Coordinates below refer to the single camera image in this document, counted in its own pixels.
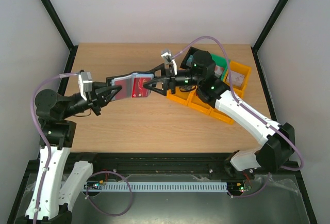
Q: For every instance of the white pink card stack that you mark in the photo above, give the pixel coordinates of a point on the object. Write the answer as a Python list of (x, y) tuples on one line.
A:
[(236, 78)]

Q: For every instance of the red card in holder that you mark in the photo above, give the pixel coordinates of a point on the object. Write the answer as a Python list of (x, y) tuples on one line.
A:
[(126, 90)]

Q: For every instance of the green bin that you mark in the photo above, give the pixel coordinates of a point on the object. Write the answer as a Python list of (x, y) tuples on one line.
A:
[(220, 61)]

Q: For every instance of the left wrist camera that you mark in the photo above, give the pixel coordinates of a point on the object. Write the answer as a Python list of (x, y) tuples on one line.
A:
[(85, 83)]

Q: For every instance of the slotted cable duct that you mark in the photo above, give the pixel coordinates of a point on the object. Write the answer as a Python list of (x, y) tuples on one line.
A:
[(139, 187)]

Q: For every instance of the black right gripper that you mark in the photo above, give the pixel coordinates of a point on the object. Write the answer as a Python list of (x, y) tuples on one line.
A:
[(169, 80)]

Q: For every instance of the left frame post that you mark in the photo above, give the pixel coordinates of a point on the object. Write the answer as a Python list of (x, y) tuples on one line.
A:
[(58, 24)]

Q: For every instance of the yellow bin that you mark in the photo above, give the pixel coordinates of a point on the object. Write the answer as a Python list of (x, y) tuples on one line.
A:
[(242, 69), (197, 104), (179, 97), (221, 116)]

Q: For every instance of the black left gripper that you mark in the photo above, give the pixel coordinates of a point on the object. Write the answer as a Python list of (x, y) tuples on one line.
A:
[(94, 98)]

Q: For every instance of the teal card stack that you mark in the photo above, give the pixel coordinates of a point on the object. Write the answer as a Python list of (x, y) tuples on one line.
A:
[(189, 61)]

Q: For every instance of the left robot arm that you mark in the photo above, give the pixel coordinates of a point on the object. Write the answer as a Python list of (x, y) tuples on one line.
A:
[(53, 200)]

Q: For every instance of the frame post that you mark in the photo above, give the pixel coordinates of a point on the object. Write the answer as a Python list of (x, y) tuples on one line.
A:
[(58, 24), (269, 24)]

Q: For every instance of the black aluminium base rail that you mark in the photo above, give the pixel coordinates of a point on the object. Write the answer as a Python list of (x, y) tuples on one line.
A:
[(214, 166)]

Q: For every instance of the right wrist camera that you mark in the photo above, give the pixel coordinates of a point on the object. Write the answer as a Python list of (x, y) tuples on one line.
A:
[(169, 60)]

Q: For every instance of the black leather card holder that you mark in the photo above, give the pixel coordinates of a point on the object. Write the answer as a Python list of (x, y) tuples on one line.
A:
[(132, 85)]

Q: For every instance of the white red circle card stack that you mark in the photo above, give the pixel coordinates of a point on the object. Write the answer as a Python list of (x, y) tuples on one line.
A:
[(219, 71)]

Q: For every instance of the black bin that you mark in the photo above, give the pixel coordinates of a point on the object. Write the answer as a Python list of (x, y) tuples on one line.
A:
[(190, 51)]

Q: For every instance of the yellow bin front right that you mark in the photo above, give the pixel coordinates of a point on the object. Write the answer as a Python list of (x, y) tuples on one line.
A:
[(221, 116)]

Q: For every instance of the yellow bin front left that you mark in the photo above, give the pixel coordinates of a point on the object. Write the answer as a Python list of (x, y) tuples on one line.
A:
[(179, 97)]

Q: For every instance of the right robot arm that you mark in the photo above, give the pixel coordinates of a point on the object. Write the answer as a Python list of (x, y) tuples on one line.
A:
[(274, 140)]

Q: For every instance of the right frame post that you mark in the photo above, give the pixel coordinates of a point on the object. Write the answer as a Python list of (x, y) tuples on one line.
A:
[(269, 24)]

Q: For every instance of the yellow bin front middle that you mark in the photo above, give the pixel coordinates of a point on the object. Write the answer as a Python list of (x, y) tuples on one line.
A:
[(197, 104)]

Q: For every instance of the yellow bin back right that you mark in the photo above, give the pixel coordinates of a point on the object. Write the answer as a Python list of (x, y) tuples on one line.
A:
[(242, 69)]

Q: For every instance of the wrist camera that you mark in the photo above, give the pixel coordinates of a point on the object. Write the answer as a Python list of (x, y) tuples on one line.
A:
[(169, 60), (85, 83)]

